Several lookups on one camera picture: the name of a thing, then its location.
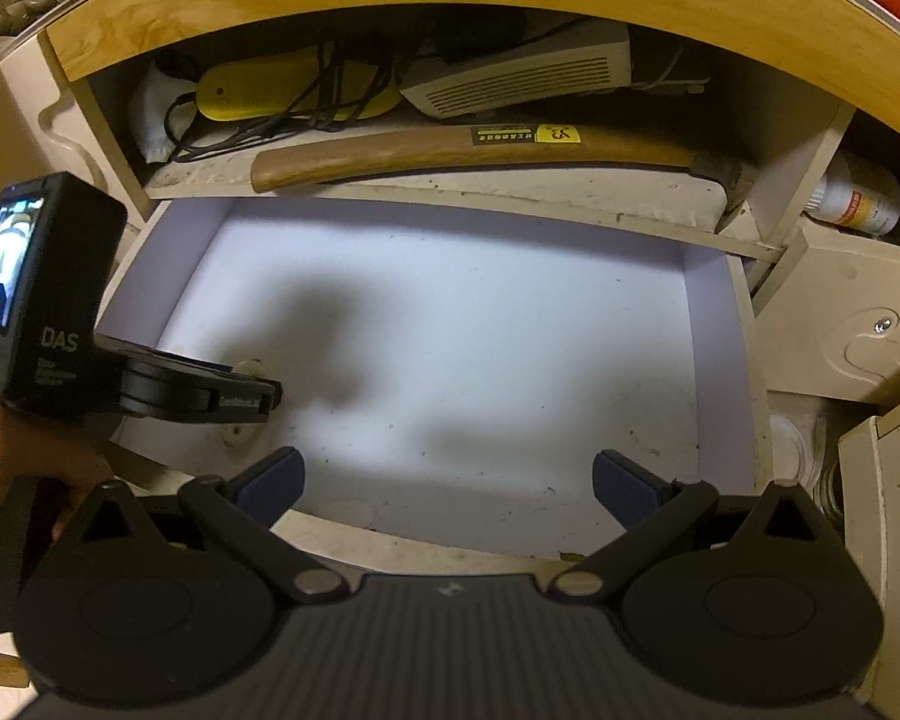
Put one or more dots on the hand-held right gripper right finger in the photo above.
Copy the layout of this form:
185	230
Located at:
626	491

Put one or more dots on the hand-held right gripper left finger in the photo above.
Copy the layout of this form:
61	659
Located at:
274	480

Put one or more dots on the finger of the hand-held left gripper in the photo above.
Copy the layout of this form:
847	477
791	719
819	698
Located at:
244	399

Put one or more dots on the large cream drawer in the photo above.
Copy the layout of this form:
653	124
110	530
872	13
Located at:
457	360

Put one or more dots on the small cream drawer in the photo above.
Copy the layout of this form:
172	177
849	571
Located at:
840	322

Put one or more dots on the person's left hand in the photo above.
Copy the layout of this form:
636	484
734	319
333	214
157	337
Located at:
15	457

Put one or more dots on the white cloth bag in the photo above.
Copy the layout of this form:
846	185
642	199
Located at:
150	116

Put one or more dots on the cream side cabinet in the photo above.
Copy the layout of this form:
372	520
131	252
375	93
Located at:
885	540

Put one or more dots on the yellow plastic device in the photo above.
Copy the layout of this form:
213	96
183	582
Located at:
255	86

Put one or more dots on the white pill bottle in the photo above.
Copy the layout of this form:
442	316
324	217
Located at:
862	202

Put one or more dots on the white vented box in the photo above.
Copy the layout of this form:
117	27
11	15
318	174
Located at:
510	75

